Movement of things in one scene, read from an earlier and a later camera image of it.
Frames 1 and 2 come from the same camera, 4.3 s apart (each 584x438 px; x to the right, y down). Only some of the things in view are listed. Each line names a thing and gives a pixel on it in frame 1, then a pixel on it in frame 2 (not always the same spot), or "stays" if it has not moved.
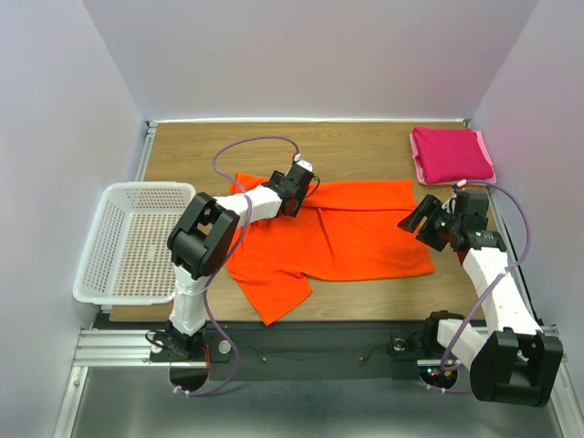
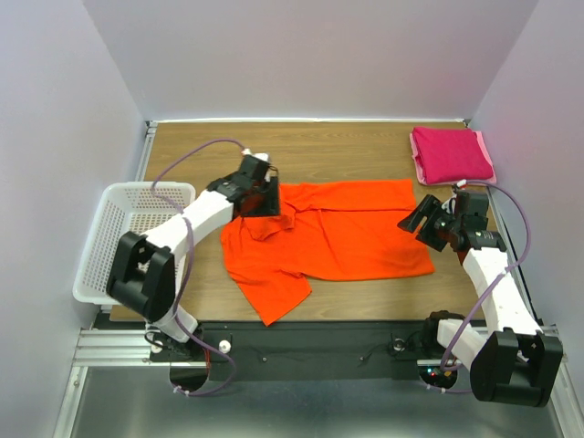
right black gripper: [426, 207] stays
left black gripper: [276, 177] -> [271, 206]
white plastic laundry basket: [128, 260] stays
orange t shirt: [342, 234] stays
